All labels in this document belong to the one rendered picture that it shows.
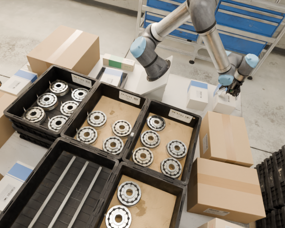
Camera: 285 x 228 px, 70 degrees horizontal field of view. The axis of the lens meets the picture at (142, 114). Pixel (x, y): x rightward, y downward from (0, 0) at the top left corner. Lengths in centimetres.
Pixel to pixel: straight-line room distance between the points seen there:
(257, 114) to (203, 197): 194
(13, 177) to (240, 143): 112
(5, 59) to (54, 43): 157
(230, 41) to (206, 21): 191
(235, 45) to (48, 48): 222
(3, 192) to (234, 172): 104
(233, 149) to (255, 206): 28
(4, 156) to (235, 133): 124
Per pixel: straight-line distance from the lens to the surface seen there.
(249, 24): 284
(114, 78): 141
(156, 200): 97
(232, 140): 121
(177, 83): 160
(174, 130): 115
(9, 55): 310
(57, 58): 141
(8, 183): 111
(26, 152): 126
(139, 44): 124
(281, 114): 302
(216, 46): 109
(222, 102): 146
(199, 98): 142
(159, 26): 128
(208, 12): 102
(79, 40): 156
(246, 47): 298
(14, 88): 144
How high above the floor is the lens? 175
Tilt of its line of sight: 52 degrees down
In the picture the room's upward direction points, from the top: 12 degrees clockwise
